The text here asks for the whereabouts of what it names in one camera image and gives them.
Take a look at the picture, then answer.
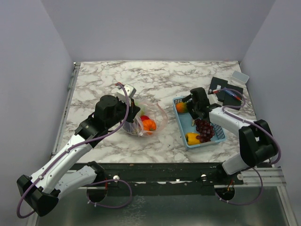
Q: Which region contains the clear pink zip bag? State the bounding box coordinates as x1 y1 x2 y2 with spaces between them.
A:
123 97 168 137

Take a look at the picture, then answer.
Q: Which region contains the red tomato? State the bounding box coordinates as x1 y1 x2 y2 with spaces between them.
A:
140 115 150 121

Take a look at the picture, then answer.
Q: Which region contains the orange fruit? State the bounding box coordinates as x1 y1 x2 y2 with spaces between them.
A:
175 102 188 113

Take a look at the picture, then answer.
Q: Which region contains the yellow bell pepper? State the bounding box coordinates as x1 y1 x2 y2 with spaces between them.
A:
185 133 201 146

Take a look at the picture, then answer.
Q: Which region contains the clear plastic lid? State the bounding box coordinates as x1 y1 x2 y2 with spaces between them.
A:
231 71 249 85

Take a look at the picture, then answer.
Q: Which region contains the red grape bunch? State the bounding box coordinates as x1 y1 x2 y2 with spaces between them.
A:
195 119 215 143

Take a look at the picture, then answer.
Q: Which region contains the blue red screwdriver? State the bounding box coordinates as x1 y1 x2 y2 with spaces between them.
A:
223 88 243 106

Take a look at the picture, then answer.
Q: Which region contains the light blue plastic basket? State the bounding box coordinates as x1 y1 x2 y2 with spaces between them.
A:
173 97 226 150

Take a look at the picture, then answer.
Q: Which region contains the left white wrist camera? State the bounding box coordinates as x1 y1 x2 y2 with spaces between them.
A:
116 84 136 104

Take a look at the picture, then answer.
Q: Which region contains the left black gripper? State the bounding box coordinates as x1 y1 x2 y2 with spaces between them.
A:
106 96 141 129

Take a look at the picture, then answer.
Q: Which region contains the green cabbage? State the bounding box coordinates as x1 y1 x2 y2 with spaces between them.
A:
139 104 147 116

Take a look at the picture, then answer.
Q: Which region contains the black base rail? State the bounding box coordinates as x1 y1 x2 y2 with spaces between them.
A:
88 163 243 197

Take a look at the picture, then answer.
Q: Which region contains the orange mini pumpkin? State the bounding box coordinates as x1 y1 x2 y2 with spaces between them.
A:
143 119 157 131

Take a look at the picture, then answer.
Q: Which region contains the aluminium side rail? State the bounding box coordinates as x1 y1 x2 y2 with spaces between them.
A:
51 62 81 156

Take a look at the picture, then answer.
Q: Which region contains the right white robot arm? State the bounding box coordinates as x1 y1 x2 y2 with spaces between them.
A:
182 87 281 184

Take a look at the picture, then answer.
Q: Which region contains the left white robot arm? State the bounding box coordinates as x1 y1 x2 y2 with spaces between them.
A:
16 94 140 218

